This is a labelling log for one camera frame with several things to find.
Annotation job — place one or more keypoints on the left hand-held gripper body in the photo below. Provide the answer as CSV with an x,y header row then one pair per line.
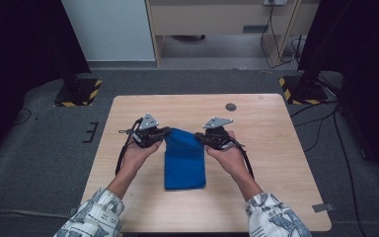
x,y
146,131

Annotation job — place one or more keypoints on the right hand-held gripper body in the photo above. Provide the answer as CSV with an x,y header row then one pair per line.
x,y
218,133

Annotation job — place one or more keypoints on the blue microfibre towel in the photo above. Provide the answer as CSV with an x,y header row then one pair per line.
x,y
184,161

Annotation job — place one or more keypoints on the person's left hand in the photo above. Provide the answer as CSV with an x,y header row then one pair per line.
x,y
138,158

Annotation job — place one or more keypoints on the person's right hand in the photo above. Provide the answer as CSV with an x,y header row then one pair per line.
x,y
228,161

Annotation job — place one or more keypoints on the round dark table grommet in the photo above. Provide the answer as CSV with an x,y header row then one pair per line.
x,y
231,107

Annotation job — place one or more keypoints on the striped black stand base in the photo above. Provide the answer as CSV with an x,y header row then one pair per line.
x,y
79,94
304,92

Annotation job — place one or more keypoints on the white cabinet panel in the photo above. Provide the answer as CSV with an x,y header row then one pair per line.
x,y
108,29

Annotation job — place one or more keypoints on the light wooden desk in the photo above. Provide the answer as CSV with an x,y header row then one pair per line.
x,y
210,18

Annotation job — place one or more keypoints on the grey tape strip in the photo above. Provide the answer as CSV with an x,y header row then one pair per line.
x,y
323,207

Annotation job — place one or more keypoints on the black curtain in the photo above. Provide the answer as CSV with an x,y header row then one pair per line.
x,y
362,49
16,52

